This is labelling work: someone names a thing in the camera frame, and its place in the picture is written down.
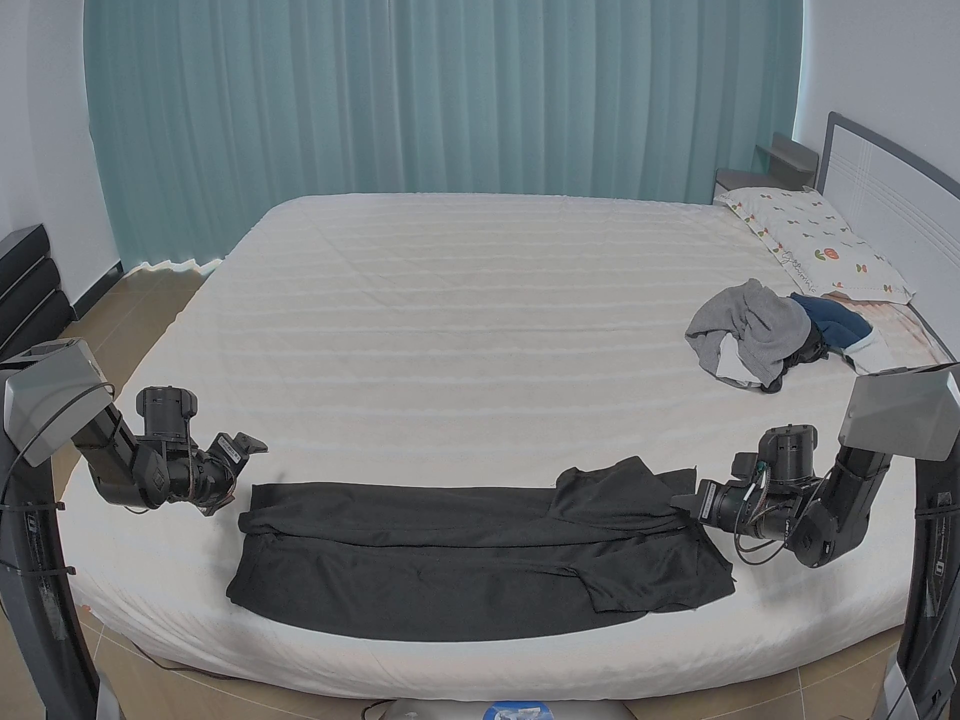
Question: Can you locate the black T-shirt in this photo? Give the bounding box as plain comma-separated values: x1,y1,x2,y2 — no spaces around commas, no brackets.
225,456,738,642

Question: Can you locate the dark grey chest of drawers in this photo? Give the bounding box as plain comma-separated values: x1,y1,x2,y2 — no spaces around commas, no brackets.
0,225,76,362

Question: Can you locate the pile of clothes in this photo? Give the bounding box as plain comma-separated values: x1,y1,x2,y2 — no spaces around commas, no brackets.
684,278,894,394

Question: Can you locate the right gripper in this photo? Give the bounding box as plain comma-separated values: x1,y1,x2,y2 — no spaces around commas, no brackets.
693,477,756,535

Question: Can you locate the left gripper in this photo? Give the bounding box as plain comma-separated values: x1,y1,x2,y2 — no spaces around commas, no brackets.
212,432,270,478

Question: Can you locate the grey bedside table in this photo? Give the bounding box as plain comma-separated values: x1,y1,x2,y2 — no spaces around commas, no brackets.
714,132,820,195

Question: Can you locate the bed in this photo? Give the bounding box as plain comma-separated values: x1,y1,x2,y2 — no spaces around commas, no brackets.
56,111,960,703

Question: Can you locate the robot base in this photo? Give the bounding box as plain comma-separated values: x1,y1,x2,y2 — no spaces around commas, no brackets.
367,696,571,720

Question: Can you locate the white printed pillow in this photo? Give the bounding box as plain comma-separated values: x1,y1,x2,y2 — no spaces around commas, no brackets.
716,186,916,304

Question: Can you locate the blue-green curtain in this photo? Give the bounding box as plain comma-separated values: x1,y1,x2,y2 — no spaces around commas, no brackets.
386,0,807,204
81,0,395,272

